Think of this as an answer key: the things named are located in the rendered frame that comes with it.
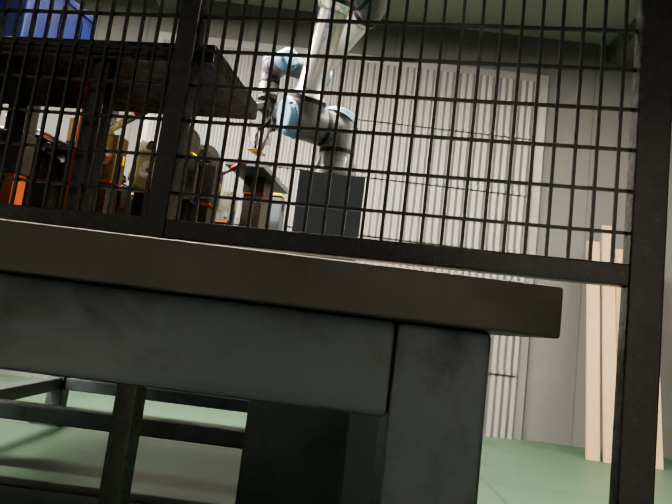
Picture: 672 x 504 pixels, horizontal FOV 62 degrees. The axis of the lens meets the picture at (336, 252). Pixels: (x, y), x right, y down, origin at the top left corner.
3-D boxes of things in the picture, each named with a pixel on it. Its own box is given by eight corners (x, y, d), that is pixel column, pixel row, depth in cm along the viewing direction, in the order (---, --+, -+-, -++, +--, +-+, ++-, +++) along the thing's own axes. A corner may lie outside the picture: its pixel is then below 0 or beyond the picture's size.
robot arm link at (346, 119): (362, 153, 179) (367, 112, 181) (326, 142, 172) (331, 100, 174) (342, 160, 189) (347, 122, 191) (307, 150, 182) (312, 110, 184)
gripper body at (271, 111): (278, 133, 206) (282, 102, 208) (267, 124, 198) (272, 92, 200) (259, 133, 209) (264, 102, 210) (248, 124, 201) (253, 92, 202)
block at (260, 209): (235, 299, 209) (252, 182, 215) (256, 302, 208) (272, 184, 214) (226, 298, 199) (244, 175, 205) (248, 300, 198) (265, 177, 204)
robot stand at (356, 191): (348, 311, 184) (362, 193, 189) (349, 310, 164) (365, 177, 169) (287, 304, 184) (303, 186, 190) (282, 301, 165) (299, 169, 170)
